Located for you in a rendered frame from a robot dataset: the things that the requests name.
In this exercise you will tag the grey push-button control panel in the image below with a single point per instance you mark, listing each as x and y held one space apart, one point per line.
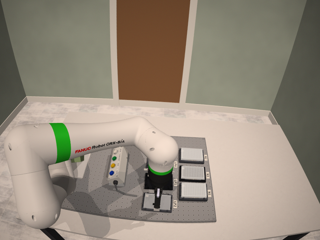
118 168

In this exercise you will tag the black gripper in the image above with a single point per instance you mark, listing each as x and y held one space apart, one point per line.
158 191

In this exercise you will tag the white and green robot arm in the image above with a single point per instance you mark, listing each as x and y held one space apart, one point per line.
39 160

